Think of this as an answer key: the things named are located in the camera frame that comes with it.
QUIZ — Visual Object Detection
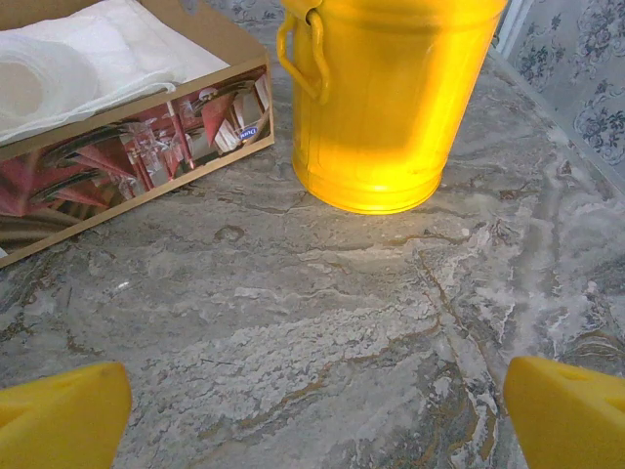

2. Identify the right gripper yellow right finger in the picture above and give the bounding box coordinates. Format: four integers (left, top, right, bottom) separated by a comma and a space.
502, 355, 625, 469

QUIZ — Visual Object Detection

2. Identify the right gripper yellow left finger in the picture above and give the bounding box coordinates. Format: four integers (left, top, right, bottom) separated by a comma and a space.
0, 361, 133, 469

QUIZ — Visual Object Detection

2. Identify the aluminium frame post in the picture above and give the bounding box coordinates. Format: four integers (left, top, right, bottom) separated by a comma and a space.
492, 0, 523, 55

